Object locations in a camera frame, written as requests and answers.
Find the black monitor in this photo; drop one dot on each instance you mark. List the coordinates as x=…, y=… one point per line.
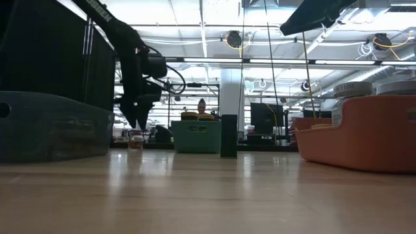
x=260, y=113

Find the blue-grey plastic bin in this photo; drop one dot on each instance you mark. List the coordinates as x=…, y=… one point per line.
x=32, y=130

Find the black office chair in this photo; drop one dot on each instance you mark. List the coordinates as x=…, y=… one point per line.
x=164, y=135

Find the orange plastic bin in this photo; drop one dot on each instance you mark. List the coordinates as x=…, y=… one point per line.
x=357, y=146

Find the person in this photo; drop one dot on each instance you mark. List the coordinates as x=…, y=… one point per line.
x=201, y=106

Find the black upright block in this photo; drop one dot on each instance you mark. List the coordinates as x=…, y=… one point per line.
x=229, y=136

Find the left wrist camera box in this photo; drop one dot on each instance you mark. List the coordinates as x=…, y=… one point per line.
x=155, y=66

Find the black aluminium table frame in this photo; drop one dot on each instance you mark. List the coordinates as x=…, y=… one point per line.
x=260, y=148

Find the black curtain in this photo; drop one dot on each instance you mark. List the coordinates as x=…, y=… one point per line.
x=48, y=58

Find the white building column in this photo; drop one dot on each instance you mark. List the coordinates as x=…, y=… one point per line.
x=230, y=94

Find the thin metal rods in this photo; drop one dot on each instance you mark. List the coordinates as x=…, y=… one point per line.
x=87, y=39

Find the teal plastic bin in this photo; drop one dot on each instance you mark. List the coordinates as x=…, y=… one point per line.
x=182, y=139

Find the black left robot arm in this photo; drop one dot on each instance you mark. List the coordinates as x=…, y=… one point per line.
x=110, y=22

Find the small round glass jar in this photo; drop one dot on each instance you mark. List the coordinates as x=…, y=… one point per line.
x=136, y=143

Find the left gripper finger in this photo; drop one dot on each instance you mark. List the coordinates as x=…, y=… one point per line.
x=130, y=113
x=143, y=113

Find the ribbed ventilation duct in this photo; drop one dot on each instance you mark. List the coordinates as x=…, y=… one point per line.
x=367, y=79

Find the long ceiling light strip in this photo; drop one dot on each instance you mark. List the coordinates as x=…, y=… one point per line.
x=211, y=60

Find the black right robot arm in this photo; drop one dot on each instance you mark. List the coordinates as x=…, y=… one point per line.
x=312, y=16

